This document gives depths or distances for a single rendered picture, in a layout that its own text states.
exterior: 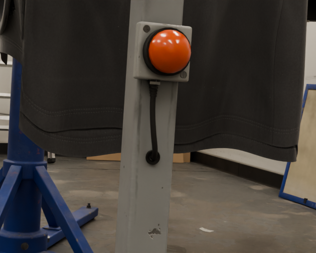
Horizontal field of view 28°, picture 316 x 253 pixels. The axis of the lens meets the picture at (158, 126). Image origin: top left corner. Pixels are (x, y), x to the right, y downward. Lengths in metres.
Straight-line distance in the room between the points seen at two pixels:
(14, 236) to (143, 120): 1.64
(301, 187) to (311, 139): 0.30
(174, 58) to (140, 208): 0.14
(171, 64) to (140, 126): 0.07
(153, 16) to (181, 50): 0.05
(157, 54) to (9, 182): 1.60
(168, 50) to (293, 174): 3.56
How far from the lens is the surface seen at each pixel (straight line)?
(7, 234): 2.20
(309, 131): 4.03
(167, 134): 0.57
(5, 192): 2.08
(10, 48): 0.91
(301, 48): 0.97
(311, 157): 3.95
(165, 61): 0.53
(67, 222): 2.04
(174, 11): 0.58
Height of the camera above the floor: 0.61
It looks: 3 degrees down
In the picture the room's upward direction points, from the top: 4 degrees clockwise
